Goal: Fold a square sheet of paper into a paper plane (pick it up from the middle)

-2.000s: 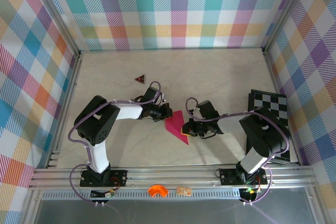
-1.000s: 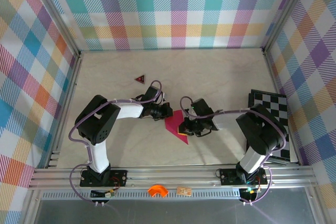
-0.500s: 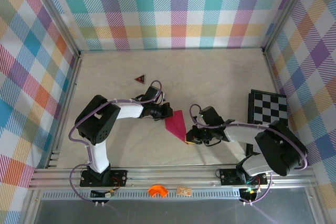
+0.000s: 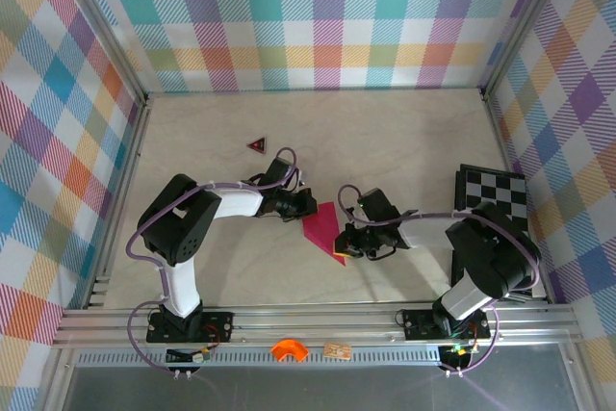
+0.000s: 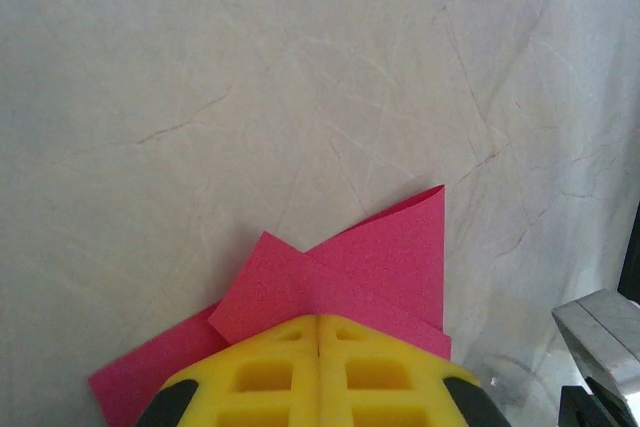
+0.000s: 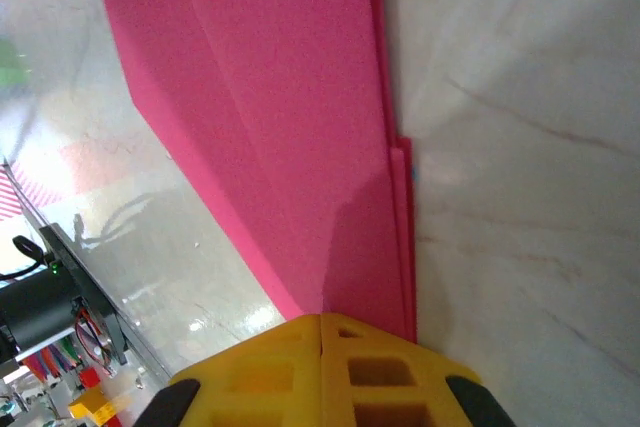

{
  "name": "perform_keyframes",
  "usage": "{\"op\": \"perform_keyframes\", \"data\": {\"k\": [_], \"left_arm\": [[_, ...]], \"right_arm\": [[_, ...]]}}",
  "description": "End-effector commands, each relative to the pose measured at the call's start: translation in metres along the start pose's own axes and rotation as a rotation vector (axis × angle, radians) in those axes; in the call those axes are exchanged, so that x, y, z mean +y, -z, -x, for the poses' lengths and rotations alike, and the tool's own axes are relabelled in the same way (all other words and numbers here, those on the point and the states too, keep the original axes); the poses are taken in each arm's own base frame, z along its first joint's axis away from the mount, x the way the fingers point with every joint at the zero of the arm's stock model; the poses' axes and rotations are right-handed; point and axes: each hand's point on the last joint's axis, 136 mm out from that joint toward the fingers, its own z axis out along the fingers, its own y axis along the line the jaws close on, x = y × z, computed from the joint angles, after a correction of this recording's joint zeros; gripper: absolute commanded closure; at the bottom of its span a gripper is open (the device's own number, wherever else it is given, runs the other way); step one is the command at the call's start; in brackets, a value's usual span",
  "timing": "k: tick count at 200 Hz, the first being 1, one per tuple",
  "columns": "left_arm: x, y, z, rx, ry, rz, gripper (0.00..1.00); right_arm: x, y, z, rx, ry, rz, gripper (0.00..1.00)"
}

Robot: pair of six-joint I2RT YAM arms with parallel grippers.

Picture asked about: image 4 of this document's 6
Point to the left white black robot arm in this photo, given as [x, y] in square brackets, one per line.
[238, 204]

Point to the small electronics board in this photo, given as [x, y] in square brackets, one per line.
[459, 349]
[192, 357]

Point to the aluminium corner post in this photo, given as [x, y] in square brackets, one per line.
[527, 21]
[96, 21]

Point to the aluminium mounting rail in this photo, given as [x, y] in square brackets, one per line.
[313, 324]

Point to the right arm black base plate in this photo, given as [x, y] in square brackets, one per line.
[418, 324]

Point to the small red triangle piece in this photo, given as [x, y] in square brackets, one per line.
[257, 145]

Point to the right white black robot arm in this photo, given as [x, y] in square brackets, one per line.
[491, 247]

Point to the orange curved plastic part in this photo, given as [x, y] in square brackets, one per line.
[289, 347]

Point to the small wooden tag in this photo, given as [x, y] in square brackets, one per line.
[337, 350]

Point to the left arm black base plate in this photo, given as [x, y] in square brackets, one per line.
[216, 326]

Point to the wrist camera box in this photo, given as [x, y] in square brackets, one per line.
[279, 171]
[377, 204]

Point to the pink square paper sheet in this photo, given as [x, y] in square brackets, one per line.
[322, 225]

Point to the grey metal panel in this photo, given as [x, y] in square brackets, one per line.
[313, 389]

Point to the black grey checkerboard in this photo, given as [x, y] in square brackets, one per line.
[495, 189]

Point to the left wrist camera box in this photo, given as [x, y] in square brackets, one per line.
[279, 171]

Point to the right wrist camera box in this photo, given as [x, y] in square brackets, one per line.
[377, 204]

